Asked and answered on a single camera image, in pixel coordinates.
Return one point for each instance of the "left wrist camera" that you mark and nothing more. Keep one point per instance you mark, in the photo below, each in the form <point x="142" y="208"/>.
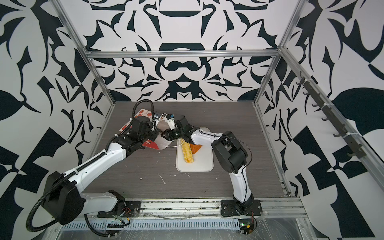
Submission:
<point x="157" y="115"/>

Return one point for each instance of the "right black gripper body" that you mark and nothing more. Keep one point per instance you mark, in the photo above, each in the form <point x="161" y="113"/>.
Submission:
<point x="175" y="134"/>

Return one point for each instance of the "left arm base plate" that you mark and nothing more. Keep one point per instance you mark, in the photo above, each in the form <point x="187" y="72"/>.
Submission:
<point x="123" y="209"/>

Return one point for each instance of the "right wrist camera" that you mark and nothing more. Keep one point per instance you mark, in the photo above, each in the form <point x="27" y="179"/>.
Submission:
<point x="171" y="121"/>

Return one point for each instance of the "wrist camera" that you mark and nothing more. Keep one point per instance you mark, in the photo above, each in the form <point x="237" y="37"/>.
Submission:
<point x="171" y="121"/>
<point x="157" y="115"/>

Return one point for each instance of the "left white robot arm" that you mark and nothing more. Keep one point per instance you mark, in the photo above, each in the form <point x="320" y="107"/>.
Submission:
<point x="66" y="199"/>

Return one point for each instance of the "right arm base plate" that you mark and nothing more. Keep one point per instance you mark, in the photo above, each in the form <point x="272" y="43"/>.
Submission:
<point x="231" y="208"/>

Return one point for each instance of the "small electronics board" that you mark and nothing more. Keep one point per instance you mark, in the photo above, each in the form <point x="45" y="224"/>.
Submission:
<point x="247" y="226"/>

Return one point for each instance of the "orange fake croissant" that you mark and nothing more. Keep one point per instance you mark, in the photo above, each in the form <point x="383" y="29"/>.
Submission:
<point x="195" y="148"/>

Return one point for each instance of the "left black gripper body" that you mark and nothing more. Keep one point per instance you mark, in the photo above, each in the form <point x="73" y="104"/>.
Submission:
<point x="150" y="134"/>

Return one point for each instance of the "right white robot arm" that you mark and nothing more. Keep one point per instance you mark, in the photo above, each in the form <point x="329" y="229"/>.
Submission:
<point x="229" y="151"/>

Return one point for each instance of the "long yellow fake bread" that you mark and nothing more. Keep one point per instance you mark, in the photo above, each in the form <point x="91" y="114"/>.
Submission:
<point x="187" y="152"/>

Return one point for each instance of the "aluminium cage frame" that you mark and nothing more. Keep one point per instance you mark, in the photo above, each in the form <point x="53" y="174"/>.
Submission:
<point x="371" y="161"/>

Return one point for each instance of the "grey wall hook rack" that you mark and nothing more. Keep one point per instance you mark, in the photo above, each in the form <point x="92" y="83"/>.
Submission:
<point x="333" y="115"/>

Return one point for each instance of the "white rectangular tray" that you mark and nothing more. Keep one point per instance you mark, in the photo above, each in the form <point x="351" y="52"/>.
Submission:
<point x="203" y="159"/>

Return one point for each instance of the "white slotted cable duct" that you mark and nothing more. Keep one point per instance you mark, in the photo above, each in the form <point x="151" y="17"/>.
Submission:
<point x="162" y="224"/>

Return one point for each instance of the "red white paper bag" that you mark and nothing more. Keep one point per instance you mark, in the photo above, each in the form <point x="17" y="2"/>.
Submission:
<point x="159" y="143"/>

